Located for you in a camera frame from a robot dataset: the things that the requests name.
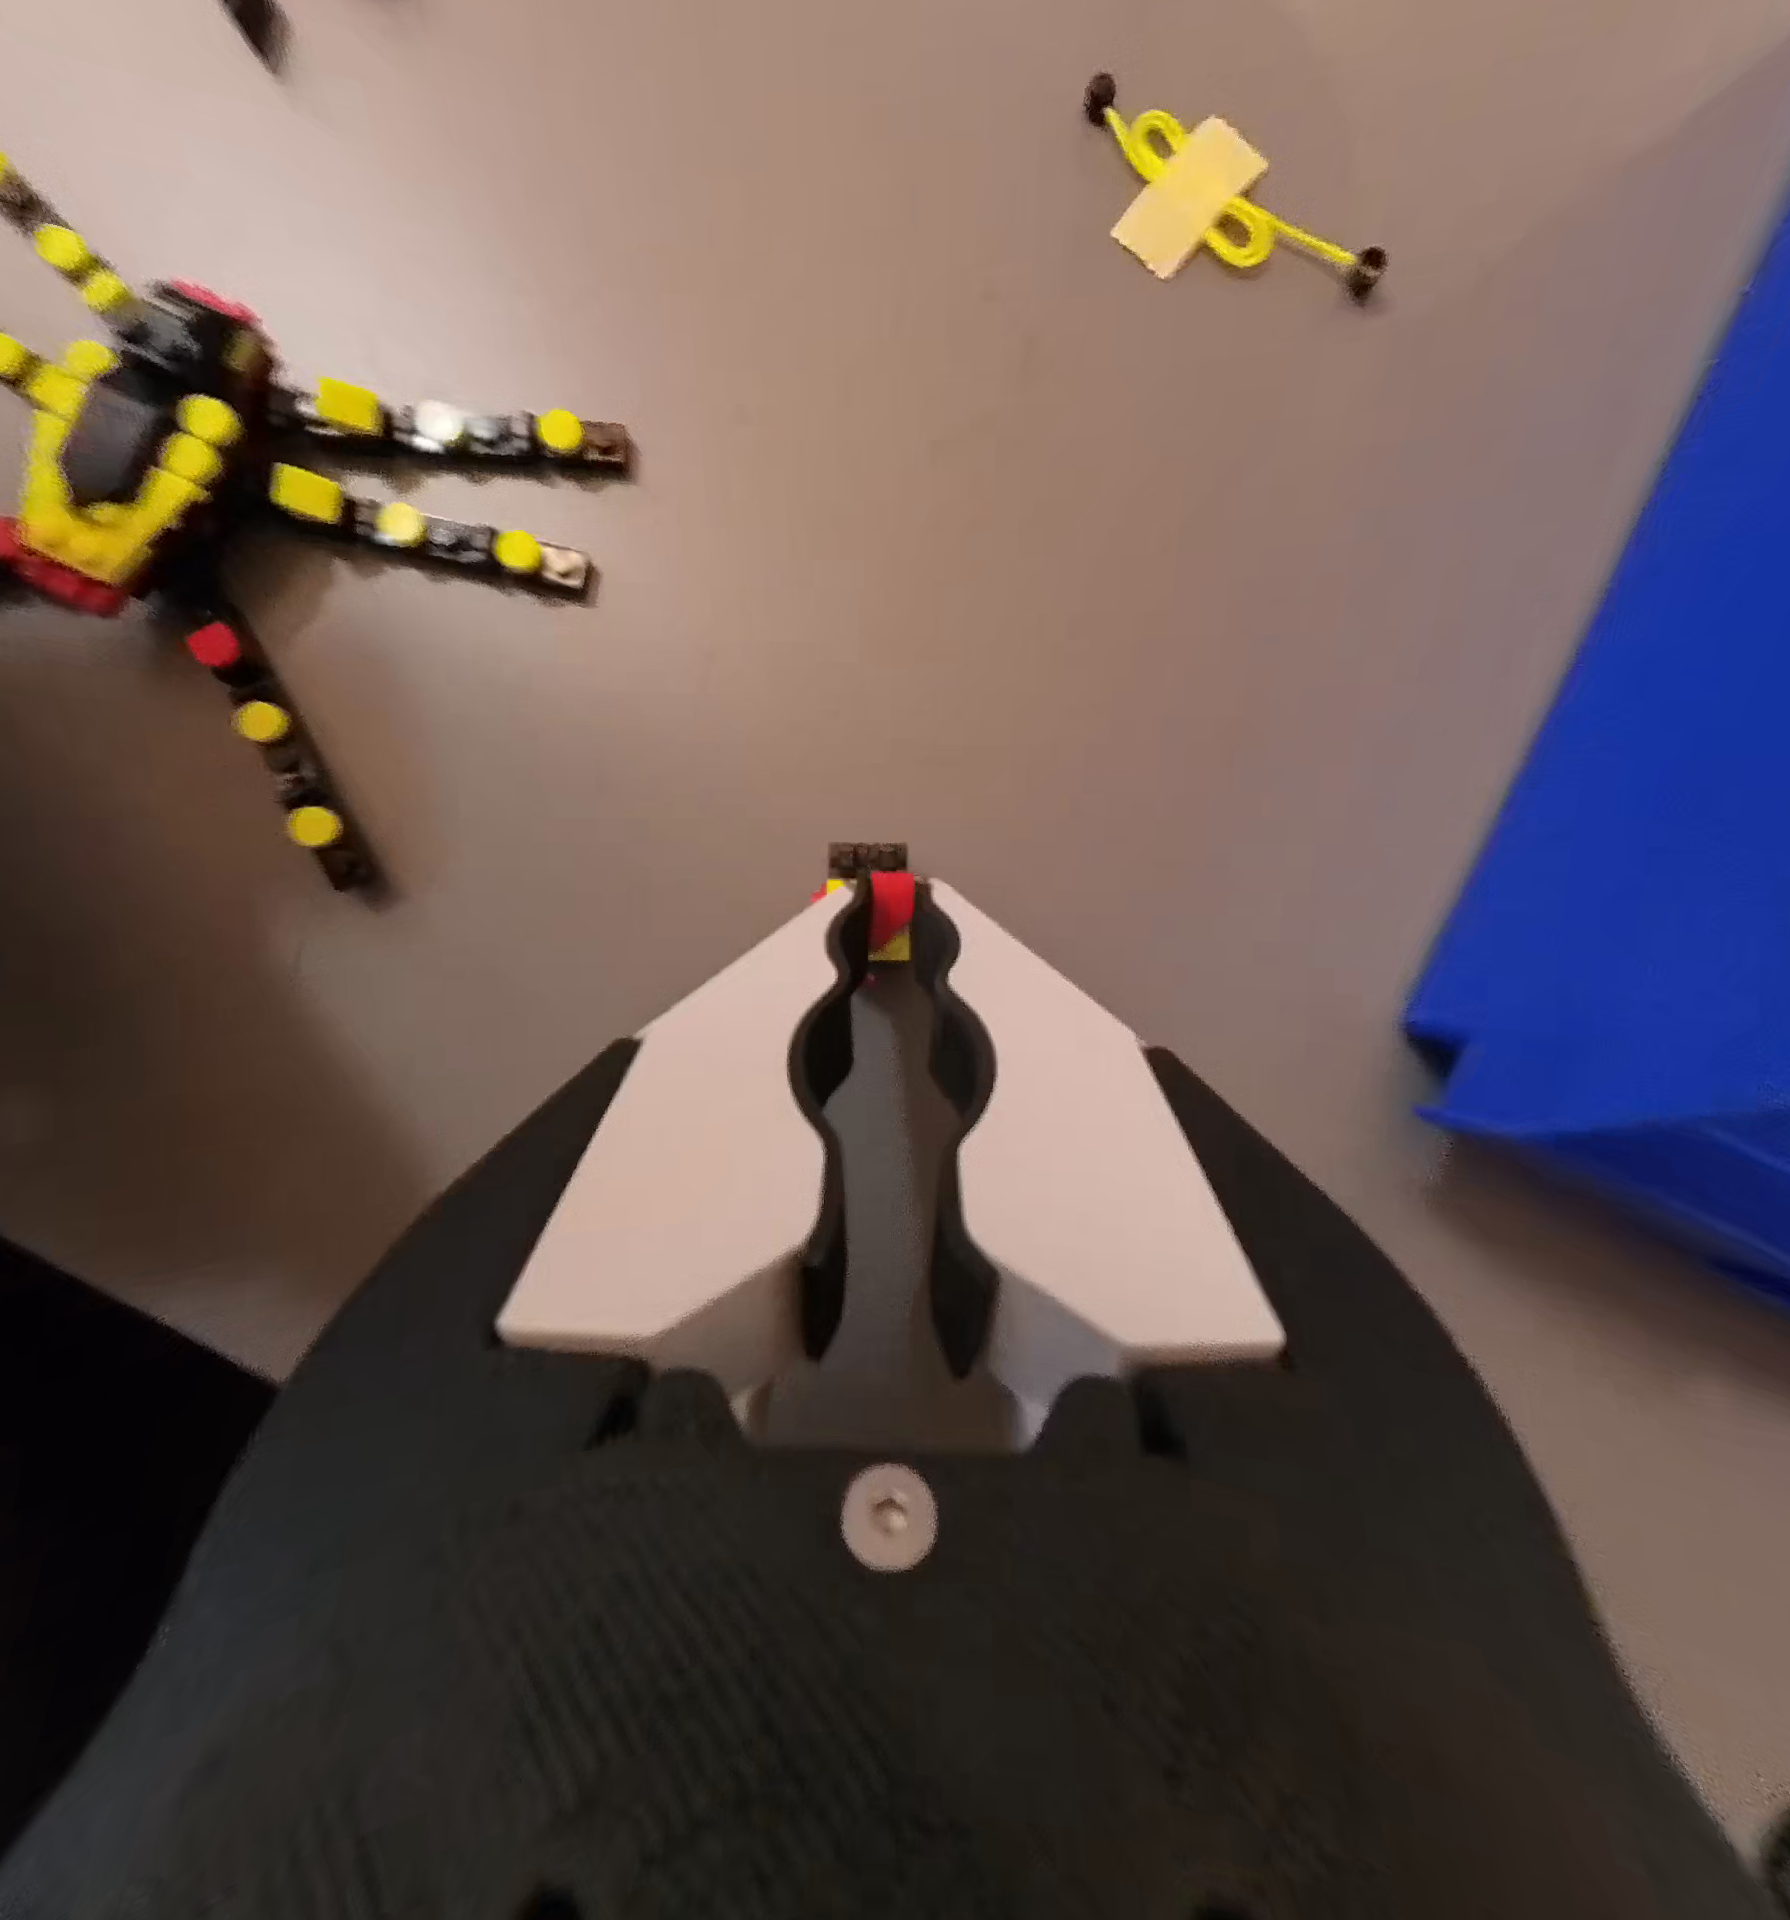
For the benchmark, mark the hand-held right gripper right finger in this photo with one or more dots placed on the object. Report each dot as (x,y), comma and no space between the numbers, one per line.
(1119,1201)

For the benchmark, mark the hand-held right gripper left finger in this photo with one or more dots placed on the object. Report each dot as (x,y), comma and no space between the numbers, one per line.
(639,1201)

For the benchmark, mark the small red lego assembly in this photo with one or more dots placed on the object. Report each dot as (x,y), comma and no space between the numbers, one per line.
(891,908)

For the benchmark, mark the yellow black lego spider model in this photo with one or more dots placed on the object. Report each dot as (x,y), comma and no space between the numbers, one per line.
(85,509)

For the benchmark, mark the person's black sweater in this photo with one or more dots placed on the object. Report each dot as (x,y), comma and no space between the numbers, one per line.
(39,1500)

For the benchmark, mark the blue plastic bin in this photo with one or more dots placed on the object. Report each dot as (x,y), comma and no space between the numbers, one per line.
(1660,751)

